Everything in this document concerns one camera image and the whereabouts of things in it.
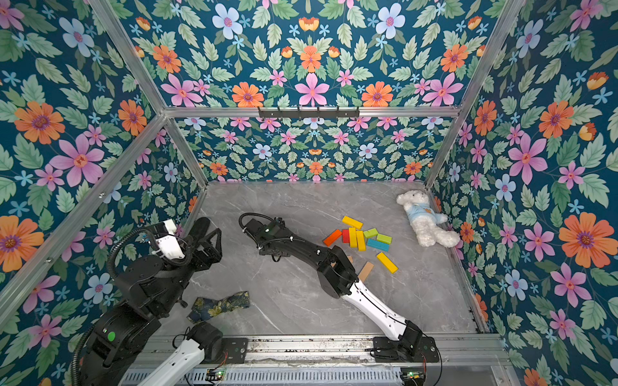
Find yellow upright block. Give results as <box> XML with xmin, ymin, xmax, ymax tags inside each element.
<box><xmin>348</xmin><ymin>228</ymin><xmax>358</xmax><ymax>249</ymax></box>
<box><xmin>356</xmin><ymin>230</ymin><xmax>367</xmax><ymax>252</ymax></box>

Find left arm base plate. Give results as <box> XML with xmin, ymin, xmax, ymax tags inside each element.
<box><xmin>212</xmin><ymin>338</ymin><xmax>249</xmax><ymax>364</ymax></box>

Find green block right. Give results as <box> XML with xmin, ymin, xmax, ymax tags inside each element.
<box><xmin>376</xmin><ymin>234</ymin><xmax>392</xmax><ymax>244</ymax></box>

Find orange block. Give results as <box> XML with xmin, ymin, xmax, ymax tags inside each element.
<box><xmin>323</xmin><ymin>229</ymin><xmax>342</xmax><ymax>247</ymax></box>

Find light green block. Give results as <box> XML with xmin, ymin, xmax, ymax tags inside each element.
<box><xmin>364</xmin><ymin>228</ymin><xmax>379</xmax><ymax>239</ymax></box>

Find yellow upright block right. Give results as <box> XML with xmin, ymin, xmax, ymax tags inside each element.
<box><xmin>356</xmin><ymin>230</ymin><xmax>367</xmax><ymax>252</ymax></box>

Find natural wood block right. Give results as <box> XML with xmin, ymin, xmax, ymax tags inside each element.
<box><xmin>358</xmin><ymin>262</ymin><xmax>374</xmax><ymax>281</ymax></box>

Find yellow block lower right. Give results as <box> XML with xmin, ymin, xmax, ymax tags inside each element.
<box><xmin>377</xmin><ymin>253</ymin><xmax>398</xmax><ymax>274</ymax></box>

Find floral fabric pouch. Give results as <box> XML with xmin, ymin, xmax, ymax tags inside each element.
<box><xmin>188</xmin><ymin>291</ymin><xmax>250</xmax><ymax>324</ymax></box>

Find yellow block at pile top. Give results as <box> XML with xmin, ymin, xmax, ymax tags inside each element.
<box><xmin>342</xmin><ymin>216</ymin><xmax>364</xmax><ymax>230</ymax></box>

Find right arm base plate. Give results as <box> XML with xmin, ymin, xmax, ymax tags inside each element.
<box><xmin>368</xmin><ymin>336</ymin><xmax>441</xmax><ymax>363</ymax></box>

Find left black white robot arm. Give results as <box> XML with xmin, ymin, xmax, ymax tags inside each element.
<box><xmin>70</xmin><ymin>217</ymin><xmax>223</xmax><ymax>385</ymax></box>

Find white teddy bear plush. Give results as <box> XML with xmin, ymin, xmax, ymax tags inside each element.
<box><xmin>396</xmin><ymin>190</ymin><xmax>461</xmax><ymax>248</ymax></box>

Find red block in pile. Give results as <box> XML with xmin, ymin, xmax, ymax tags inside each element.
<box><xmin>342</xmin><ymin>229</ymin><xmax>350</xmax><ymax>244</ymax></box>

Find black oval remote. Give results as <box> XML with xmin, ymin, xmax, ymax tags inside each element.
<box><xmin>188</xmin><ymin>216</ymin><xmax>211</xmax><ymax>241</ymax></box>

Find white vented strip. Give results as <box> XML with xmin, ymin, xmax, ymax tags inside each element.
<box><xmin>191</xmin><ymin>368</ymin><xmax>403</xmax><ymax>385</ymax></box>

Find yellow upright block left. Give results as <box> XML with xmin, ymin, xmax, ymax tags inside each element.
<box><xmin>348</xmin><ymin>228</ymin><xmax>358</xmax><ymax>249</ymax></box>

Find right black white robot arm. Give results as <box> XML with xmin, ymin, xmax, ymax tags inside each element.
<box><xmin>238</xmin><ymin>212</ymin><xmax>424</xmax><ymax>360</ymax></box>

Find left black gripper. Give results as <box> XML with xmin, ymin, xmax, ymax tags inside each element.
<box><xmin>150</xmin><ymin>227</ymin><xmax>222</xmax><ymax>314</ymax></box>

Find teal block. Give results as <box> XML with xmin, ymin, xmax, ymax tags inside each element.
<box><xmin>366</xmin><ymin>239</ymin><xmax>390</xmax><ymax>252</ymax></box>

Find metal hook rail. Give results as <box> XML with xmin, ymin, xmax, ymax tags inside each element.
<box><xmin>257</xmin><ymin>107</ymin><xmax>361</xmax><ymax>119</ymax></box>

